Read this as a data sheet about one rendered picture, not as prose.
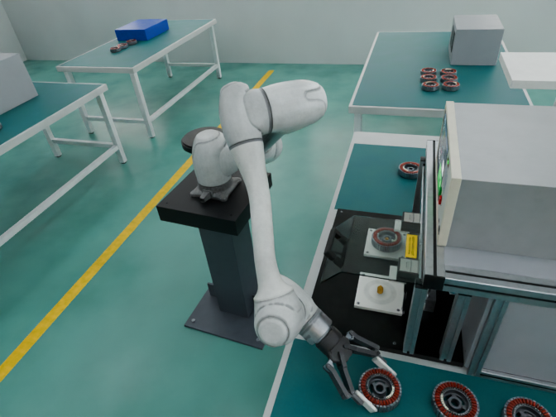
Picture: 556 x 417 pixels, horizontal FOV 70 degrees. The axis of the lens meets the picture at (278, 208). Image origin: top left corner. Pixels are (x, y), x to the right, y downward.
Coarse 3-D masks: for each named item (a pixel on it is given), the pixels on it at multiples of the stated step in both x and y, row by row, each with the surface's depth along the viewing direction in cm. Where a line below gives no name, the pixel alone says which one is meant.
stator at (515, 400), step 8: (512, 400) 101; (520, 400) 101; (528, 400) 101; (504, 408) 100; (512, 408) 99; (520, 408) 101; (528, 408) 100; (536, 408) 99; (504, 416) 99; (512, 416) 98; (520, 416) 100; (528, 416) 99; (536, 416) 99; (544, 416) 98
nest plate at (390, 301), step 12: (360, 276) 139; (360, 288) 135; (372, 288) 134; (384, 288) 134; (396, 288) 133; (360, 300) 130; (372, 300) 130; (384, 300) 130; (396, 300) 129; (384, 312) 127; (396, 312) 126
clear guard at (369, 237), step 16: (352, 224) 118; (368, 224) 117; (384, 224) 117; (400, 224) 116; (416, 224) 115; (336, 240) 119; (352, 240) 112; (368, 240) 112; (384, 240) 111; (400, 240) 111; (336, 256) 111; (352, 256) 107; (368, 256) 107; (384, 256) 106; (400, 256) 106; (336, 272) 105; (352, 272) 103; (368, 272) 102; (384, 272) 102; (400, 272) 101; (416, 272) 101
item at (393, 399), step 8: (368, 376) 109; (376, 376) 110; (384, 376) 109; (392, 376) 108; (360, 384) 108; (368, 384) 109; (376, 384) 108; (392, 384) 107; (360, 392) 106; (368, 392) 106; (376, 392) 106; (384, 392) 106; (392, 392) 105; (400, 392) 105; (376, 400) 104; (384, 400) 103; (392, 400) 103; (376, 408) 103; (384, 408) 103; (392, 408) 104
